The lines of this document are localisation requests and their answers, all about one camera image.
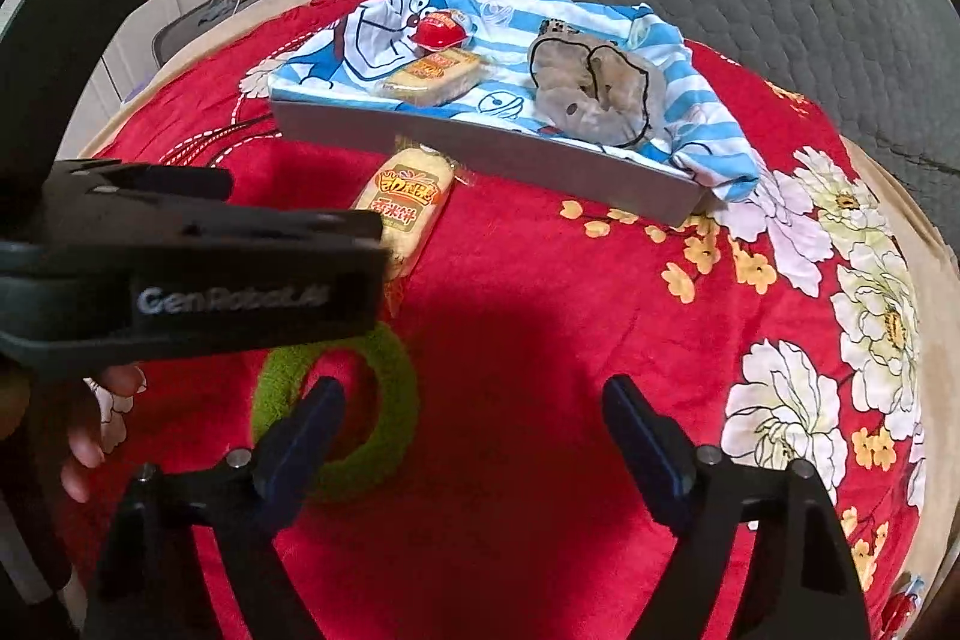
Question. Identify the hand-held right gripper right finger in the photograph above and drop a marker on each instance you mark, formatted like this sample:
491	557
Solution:
646	441

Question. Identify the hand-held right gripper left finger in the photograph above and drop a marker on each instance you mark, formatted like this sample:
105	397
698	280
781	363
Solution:
300	434

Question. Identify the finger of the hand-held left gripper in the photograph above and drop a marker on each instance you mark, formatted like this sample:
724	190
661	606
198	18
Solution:
247	227
135	179

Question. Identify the green fuzzy scrunchie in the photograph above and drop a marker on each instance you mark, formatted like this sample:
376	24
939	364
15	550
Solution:
391	407

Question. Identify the yellow snack packet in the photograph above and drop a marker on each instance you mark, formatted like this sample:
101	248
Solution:
405	197
435	75

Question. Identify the red and blue toy egg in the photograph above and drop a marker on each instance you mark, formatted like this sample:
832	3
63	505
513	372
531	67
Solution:
439	33

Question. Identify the grey cardboard box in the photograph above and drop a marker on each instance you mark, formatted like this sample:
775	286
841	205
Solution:
525	151

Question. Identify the leopard print scrunchie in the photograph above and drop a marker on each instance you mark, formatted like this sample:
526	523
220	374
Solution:
585	85

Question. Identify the person's left hand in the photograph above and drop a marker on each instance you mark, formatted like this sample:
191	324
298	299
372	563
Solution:
84	452

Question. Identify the grey stool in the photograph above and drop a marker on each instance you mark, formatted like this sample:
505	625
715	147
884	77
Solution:
191	29

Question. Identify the red floral blanket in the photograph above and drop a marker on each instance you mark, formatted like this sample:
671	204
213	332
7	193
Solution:
525	325

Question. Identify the blue striped cartoon cloth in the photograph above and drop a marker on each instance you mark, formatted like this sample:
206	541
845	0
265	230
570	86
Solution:
697	93

